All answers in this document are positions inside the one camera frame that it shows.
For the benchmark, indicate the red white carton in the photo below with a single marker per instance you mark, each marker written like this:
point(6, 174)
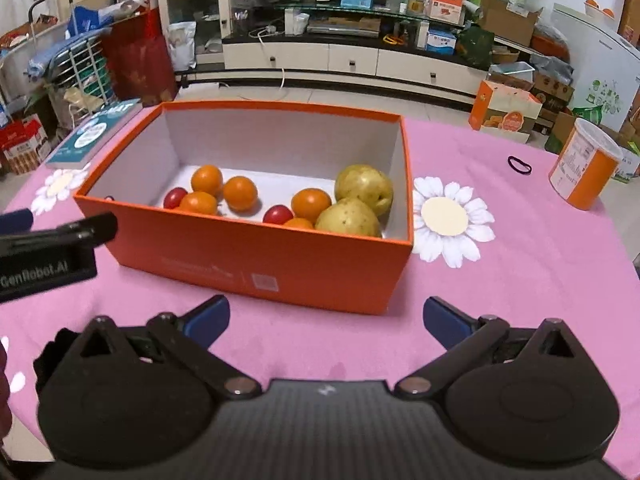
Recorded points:
point(24, 144)

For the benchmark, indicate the yellow-green passion fruit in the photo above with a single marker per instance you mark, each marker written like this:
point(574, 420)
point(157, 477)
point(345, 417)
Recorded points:
point(349, 216)
point(368, 184)

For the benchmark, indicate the orange white canister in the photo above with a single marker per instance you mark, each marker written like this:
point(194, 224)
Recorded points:
point(587, 161)

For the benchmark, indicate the pink flowered tablecloth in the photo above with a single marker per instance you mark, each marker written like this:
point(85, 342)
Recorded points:
point(490, 236)

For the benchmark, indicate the red cherry tomato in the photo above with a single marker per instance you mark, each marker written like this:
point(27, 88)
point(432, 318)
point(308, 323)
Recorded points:
point(174, 197)
point(278, 215)

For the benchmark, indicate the orange cardboard box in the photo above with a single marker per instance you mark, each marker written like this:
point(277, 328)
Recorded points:
point(283, 148)

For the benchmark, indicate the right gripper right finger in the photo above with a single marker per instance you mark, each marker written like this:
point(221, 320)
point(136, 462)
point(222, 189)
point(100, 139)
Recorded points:
point(469, 343)

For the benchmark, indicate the kumquat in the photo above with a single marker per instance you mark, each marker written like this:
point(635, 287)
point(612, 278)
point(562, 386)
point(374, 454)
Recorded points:
point(199, 203)
point(240, 193)
point(207, 179)
point(309, 203)
point(299, 224)

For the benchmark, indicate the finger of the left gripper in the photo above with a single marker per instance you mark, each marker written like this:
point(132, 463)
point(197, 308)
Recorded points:
point(16, 222)
point(89, 232)

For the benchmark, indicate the red paper bag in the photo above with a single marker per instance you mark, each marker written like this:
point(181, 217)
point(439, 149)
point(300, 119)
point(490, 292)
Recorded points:
point(138, 60)

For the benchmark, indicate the metal wire cart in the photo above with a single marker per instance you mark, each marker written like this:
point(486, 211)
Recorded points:
point(64, 65)

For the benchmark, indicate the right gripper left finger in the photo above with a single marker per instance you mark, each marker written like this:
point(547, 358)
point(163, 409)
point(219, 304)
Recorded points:
point(186, 340)

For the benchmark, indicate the white TV cabinet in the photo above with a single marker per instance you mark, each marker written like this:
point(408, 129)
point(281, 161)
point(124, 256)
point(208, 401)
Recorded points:
point(359, 66)

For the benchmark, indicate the white fridge with green print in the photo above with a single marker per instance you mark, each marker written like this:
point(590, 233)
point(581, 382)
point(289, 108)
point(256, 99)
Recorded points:
point(606, 66)

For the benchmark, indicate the orange fruit carton on floor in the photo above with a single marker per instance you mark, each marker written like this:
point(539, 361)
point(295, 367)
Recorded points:
point(505, 112)

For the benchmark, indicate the kumquat top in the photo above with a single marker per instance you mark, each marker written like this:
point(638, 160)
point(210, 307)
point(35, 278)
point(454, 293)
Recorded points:
point(207, 179)

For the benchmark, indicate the white glass door cabinet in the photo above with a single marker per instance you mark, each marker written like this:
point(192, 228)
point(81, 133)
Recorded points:
point(213, 24)

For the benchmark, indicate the teal book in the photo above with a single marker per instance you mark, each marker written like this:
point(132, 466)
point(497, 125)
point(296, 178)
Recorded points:
point(80, 146)

